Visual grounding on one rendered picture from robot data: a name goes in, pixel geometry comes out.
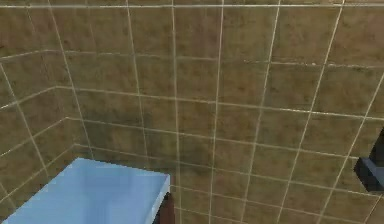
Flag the pale blue topped cabinet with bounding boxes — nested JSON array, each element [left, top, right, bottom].
[[0, 157, 177, 224]]

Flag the black wall fixture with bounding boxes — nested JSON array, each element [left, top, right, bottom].
[[353, 127, 384, 193]]

